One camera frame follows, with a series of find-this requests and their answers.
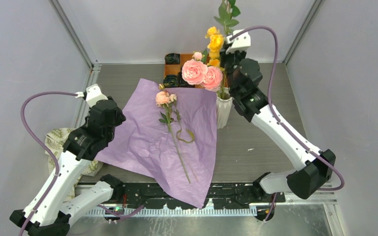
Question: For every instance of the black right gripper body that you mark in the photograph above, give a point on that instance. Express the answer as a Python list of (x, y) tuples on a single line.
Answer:
[(230, 62)]

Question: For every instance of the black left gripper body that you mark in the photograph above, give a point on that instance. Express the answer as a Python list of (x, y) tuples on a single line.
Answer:
[(120, 118)]

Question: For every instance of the white ribbed ceramic vase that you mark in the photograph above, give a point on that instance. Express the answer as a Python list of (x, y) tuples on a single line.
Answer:
[(223, 110)]

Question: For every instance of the yellow flower stem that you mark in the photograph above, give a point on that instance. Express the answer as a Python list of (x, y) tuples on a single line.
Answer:
[(216, 42)]

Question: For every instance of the large pink rose stem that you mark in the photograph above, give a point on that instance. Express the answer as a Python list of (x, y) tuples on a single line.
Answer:
[(205, 70)]

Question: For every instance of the white rose stem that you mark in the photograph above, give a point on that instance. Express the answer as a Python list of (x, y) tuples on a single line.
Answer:
[(227, 13)]

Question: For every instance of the purple wrapping paper sheet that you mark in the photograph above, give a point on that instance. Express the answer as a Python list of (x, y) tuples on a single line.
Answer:
[(143, 145)]

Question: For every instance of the small pale pink rose stem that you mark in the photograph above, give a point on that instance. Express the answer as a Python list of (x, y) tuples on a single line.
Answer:
[(171, 117)]

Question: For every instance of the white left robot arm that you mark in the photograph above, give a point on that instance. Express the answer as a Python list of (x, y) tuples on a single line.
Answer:
[(49, 214)]

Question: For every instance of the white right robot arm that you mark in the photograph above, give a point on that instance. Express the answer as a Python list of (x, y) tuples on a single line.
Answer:
[(312, 166)]

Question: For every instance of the patterned cream cloth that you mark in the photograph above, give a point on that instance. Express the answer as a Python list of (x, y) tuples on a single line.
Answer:
[(54, 141)]

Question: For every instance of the orange compartment tray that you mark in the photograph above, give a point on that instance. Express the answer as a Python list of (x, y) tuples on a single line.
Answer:
[(176, 68)]

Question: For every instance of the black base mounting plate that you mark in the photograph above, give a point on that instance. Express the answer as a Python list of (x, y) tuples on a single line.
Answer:
[(222, 195)]

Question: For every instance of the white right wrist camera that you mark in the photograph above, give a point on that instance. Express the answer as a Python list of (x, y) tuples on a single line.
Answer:
[(238, 41)]

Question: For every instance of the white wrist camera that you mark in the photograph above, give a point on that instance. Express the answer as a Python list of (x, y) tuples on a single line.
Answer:
[(92, 95), (238, 41)]

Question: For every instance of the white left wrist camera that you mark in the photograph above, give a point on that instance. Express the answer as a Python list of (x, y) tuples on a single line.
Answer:
[(92, 95)]

